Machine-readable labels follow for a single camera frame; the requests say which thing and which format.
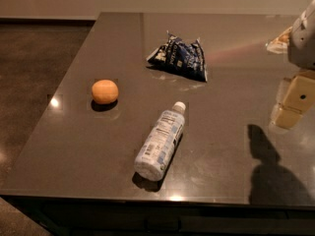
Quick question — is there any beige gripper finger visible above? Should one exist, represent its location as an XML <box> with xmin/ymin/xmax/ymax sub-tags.
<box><xmin>271</xmin><ymin>70</ymin><xmax>315</xmax><ymax>130</ymax></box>
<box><xmin>266</xmin><ymin>27</ymin><xmax>292</xmax><ymax>54</ymax></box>

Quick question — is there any clear plastic water bottle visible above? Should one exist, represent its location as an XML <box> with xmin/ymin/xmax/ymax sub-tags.
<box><xmin>134</xmin><ymin>101</ymin><xmax>186</xmax><ymax>181</ymax></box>

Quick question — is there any blue crumpled chip bag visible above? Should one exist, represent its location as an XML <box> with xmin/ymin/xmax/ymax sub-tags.
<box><xmin>147</xmin><ymin>32</ymin><xmax>208</xmax><ymax>83</ymax></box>

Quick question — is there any orange fruit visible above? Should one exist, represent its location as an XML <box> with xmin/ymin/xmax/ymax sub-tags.
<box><xmin>92</xmin><ymin>80</ymin><xmax>119</xmax><ymax>104</ymax></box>

